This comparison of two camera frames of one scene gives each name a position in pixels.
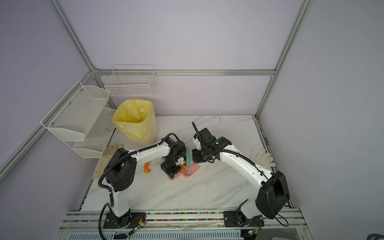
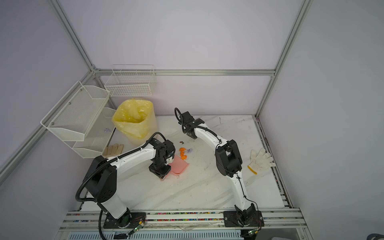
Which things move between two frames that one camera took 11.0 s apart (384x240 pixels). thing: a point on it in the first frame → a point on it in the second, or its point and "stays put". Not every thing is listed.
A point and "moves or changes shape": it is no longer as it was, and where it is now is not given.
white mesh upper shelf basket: (75, 114) stays put
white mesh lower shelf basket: (98, 136) stays put
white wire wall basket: (131, 80) stays put
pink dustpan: (193, 168) moves or changes shape
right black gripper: (196, 159) → (191, 137)
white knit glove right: (262, 159) stays put
